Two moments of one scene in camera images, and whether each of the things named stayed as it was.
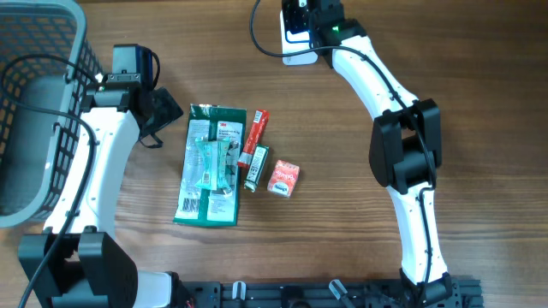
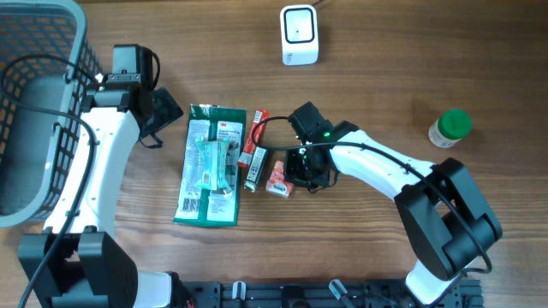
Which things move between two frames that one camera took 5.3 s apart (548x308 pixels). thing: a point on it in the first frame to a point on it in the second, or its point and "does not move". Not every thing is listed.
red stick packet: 254,138 does not move
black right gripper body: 298,20 to 300,168
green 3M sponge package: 209,179 does not move
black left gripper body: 169,110 does not move
